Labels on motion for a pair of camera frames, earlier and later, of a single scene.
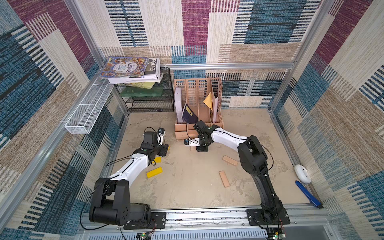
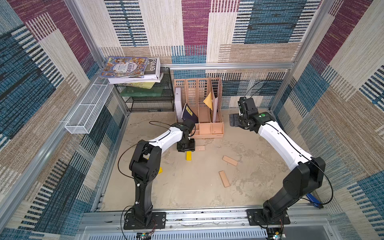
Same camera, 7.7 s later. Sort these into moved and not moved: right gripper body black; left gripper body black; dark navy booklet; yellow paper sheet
Moved: right gripper body black; left gripper body black
Not moved: yellow paper sheet; dark navy booklet
